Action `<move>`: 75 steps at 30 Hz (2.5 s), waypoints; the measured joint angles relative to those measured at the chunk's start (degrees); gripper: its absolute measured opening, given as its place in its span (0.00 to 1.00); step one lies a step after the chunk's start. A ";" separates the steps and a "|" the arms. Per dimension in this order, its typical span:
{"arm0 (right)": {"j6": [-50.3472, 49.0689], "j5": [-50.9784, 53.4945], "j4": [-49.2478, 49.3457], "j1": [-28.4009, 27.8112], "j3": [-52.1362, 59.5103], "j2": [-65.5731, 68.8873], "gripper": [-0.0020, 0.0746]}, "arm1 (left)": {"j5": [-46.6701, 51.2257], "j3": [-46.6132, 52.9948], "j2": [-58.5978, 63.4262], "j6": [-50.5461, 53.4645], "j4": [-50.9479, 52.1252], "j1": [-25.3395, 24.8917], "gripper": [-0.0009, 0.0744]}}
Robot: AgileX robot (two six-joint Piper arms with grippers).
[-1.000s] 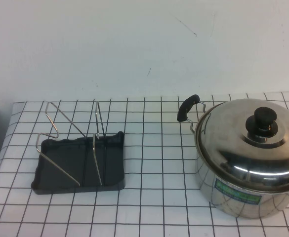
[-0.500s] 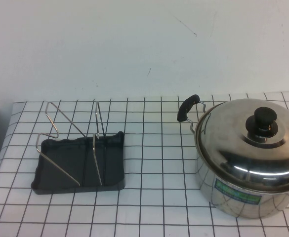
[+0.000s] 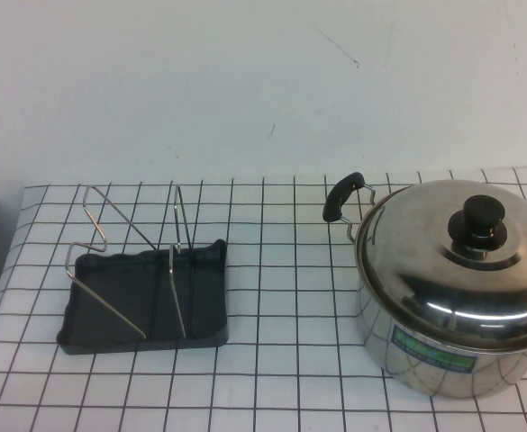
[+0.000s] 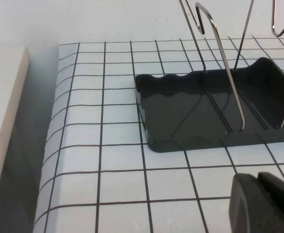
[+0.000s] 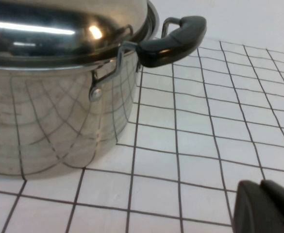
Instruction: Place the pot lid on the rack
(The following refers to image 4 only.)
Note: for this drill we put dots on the beige board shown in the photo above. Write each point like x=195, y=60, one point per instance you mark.
x=8, y=97

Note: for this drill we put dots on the white black-grid tablecloth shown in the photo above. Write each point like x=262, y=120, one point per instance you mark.
x=107, y=170

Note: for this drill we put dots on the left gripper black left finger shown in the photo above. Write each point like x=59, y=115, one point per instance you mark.
x=248, y=208

